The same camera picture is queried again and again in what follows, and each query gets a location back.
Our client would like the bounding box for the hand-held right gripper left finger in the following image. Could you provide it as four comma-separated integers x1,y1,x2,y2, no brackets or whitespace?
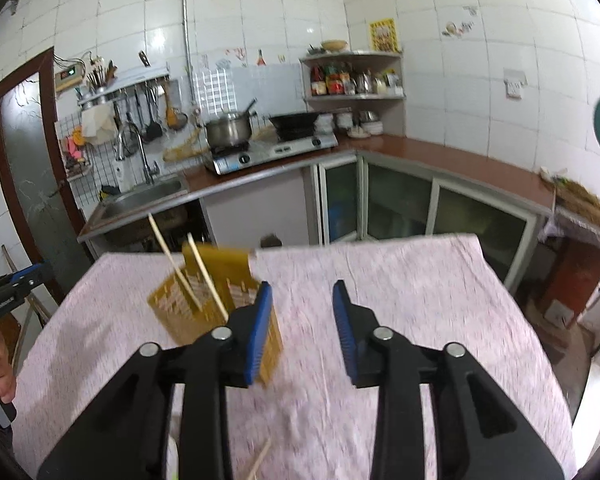
37,281,273,480

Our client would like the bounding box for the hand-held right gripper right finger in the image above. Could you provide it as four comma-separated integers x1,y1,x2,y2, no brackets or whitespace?
332,280,566,480

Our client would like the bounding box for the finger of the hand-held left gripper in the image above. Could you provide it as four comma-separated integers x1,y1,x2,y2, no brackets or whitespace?
0,262,47,295

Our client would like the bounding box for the wooden chopstick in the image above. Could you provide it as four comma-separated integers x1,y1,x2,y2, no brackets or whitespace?
187,232,229,321
245,437,272,480
148,213,203,311

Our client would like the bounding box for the yellow slotted utensil holder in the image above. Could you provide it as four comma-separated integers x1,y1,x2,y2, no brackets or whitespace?
147,242,284,386

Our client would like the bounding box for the pink tablecloth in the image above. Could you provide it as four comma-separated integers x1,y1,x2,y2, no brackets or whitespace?
11,232,578,480

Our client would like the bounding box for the brown door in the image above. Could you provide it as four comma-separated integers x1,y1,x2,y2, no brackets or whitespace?
0,47,93,301

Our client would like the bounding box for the steel sink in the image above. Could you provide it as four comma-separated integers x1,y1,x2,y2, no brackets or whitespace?
77,175,191,241

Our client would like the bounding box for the glass-door cabinet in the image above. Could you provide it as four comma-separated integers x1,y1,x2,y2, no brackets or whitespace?
317,155,538,271

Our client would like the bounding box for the white tap water filter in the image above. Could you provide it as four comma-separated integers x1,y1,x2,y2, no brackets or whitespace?
115,160,133,193

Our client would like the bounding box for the white hanging bag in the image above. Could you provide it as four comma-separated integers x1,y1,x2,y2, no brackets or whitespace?
81,105,116,146

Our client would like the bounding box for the steel faucet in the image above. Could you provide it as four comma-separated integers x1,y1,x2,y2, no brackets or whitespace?
116,122,161,186

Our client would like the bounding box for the steel gas stove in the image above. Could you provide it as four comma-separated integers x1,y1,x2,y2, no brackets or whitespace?
202,132,340,176

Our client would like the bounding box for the red-brown kitchen counter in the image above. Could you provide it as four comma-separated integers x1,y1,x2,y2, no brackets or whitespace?
185,134,556,211

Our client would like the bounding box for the black hanging spatula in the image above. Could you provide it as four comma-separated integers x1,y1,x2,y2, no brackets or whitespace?
145,87,163,141

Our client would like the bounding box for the steel pot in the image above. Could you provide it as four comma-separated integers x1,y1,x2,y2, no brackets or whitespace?
204,99,258,148

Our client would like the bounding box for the black wok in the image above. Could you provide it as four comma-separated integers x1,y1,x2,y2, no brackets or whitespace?
269,111,326,141

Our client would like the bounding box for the stack of white bowls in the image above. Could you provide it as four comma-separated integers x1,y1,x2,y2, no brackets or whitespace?
335,110,383,138

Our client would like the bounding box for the cup of chopsticks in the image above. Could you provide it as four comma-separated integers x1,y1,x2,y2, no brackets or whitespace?
87,57,117,88

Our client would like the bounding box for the orange hanging ladle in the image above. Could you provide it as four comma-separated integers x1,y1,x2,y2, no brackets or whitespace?
162,82,188,131

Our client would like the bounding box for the white corner shelf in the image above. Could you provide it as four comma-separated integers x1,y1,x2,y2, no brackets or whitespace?
300,51,406,113

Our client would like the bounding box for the row of sauce bottles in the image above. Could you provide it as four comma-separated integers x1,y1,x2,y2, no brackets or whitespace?
311,62,353,96

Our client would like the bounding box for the woven straw tray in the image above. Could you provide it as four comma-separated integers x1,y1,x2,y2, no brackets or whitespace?
540,167,600,241

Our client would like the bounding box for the steel wall rack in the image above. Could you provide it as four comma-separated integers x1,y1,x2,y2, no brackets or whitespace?
77,72,171,106

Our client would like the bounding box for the grey wall pipe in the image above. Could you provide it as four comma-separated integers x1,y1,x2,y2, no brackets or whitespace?
181,0,193,111

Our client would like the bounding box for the yellow wall poster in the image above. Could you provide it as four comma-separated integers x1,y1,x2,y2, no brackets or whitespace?
369,18,400,53

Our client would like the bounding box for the white wall socket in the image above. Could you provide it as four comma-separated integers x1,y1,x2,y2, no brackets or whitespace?
503,67,527,100

